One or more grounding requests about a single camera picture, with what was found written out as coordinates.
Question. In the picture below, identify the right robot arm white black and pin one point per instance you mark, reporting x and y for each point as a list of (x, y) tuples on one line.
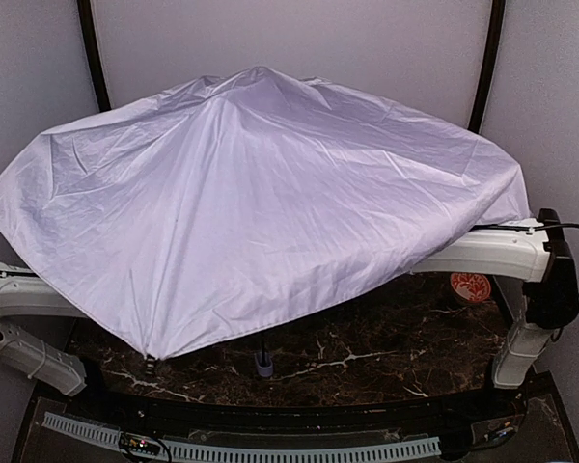
[(531, 264)]

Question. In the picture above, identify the lavender folding umbrella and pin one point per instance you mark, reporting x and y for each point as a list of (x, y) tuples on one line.
[(227, 206)]

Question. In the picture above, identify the black corner post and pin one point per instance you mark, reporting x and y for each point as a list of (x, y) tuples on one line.
[(489, 58), (89, 36)]

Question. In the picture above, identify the grey slotted cable duct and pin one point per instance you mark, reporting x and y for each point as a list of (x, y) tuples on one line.
[(143, 448)]

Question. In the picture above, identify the right black corner post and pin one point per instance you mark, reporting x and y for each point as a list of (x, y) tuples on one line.
[(489, 58)]

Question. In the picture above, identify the left black corner post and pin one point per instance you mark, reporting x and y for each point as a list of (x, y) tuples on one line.
[(89, 36)]

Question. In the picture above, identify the red white patterned bowl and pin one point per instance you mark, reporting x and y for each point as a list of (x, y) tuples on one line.
[(470, 288)]

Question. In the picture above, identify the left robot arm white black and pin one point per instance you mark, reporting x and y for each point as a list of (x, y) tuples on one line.
[(24, 296)]

